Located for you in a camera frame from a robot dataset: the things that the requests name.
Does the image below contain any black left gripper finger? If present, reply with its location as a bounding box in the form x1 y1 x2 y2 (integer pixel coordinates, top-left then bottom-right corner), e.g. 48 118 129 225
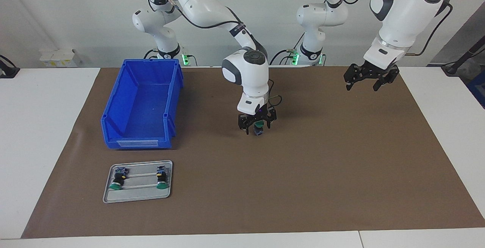
373 68 399 91
344 64 362 91

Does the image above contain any green lit base connector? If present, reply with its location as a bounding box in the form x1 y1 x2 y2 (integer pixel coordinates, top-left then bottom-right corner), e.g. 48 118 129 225
286 48 300 66
181 52 198 67

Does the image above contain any brown table mat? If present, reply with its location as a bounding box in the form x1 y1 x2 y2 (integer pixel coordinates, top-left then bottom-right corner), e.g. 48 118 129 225
21 66 485 239

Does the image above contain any black pole stand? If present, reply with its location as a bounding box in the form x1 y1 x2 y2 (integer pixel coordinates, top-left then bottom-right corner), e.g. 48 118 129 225
441 36 485 76

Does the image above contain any blue crate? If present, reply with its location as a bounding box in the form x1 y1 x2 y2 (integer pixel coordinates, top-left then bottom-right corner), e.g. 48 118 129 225
468 72 485 109

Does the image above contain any blue plastic storage bin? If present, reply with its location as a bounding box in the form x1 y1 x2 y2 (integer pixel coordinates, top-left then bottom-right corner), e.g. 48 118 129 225
100 59 185 150

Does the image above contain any silver metal tray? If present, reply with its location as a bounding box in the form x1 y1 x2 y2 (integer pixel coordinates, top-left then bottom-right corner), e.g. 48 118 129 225
103 160 173 204

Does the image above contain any white box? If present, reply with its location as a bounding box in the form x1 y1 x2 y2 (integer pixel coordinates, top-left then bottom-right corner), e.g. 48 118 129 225
39 48 83 67

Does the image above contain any black clamp object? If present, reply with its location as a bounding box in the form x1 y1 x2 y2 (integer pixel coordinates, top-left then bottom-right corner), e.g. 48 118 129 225
0 55 20 79

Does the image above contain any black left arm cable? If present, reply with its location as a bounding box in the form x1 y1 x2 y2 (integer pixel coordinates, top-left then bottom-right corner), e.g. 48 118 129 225
335 0 454 56

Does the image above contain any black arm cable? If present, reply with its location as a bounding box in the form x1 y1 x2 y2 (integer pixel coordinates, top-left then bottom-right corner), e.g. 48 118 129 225
335 0 454 56
151 0 283 107

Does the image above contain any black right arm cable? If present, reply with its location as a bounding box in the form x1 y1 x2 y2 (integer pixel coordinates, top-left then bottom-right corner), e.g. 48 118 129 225
151 0 283 107

